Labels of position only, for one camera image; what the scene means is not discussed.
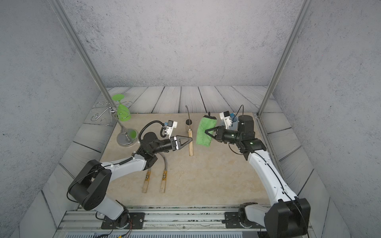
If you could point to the sickle wooden handle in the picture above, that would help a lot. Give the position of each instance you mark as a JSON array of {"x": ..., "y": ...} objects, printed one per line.
[
  {"x": 146, "y": 181},
  {"x": 191, "y": 149},
  {"x": 164, "y": 176}
]

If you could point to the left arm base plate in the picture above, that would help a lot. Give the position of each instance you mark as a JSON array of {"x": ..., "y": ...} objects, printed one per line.
[{"x": 133, "y": 220}]

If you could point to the aluminium rail frame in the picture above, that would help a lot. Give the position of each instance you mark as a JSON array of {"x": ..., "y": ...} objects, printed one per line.
[{"x": 159, "y": 222}]

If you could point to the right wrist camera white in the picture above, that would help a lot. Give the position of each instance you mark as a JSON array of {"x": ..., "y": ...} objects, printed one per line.
[{"x": 227, "y": 119}]

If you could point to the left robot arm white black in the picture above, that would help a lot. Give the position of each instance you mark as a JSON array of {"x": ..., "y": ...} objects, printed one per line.
[{"x": 89, "y": 188}]

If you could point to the left aluminium corner post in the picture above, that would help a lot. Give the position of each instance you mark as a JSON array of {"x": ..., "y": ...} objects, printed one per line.
[{"x": 69, "y": 29}]

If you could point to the light blue ceramic mug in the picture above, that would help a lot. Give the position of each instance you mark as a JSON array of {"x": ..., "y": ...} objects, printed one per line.
[{"x": 234, "y": 125}]

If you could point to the silver metal glass rack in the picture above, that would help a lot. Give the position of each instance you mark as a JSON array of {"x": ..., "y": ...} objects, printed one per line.
[{"x": 127, "y": 136}]

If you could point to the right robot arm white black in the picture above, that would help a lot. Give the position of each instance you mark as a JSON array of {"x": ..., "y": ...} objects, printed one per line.
[{"x": 288, "y": 216}]

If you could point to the right aluminium corner post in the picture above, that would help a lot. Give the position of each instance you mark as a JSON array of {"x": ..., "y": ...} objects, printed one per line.
[{"x": 306, "y": 6}]

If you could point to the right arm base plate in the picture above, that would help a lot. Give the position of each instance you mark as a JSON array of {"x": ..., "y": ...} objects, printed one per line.
[{"x": 232, "y": 220}]

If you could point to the aluminium corner post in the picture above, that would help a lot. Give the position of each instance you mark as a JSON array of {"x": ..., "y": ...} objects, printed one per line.
[
  {"x": 69, "y": 29},
  {"x": 306, "y": 6}
]

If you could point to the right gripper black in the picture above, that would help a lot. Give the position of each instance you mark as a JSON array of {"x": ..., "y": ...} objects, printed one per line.
[{"x": 220, "y": 135}]

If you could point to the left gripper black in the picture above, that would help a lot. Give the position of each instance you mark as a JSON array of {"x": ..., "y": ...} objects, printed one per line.
[{"x": 173, "y": 143}]

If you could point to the green plastic wine glass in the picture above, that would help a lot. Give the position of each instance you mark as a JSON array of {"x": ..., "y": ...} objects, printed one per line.
[{"x": 123, "y": 106}]

